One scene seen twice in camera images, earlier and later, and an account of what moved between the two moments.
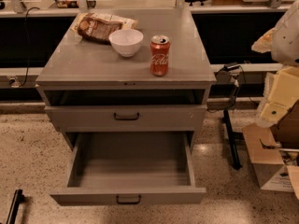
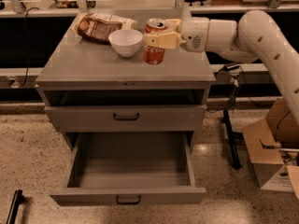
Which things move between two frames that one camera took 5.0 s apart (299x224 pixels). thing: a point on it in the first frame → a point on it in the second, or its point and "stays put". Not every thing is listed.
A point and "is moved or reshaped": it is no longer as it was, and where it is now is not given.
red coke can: x=159 y=47 is moved or reshaped
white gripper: x=287 y=41 → x=192 y=35
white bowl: x=126 y=41 stays put
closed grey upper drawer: x=129 y=118 stays put
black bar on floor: x=18 y=199 stays put
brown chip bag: x=100 y=26 stays put
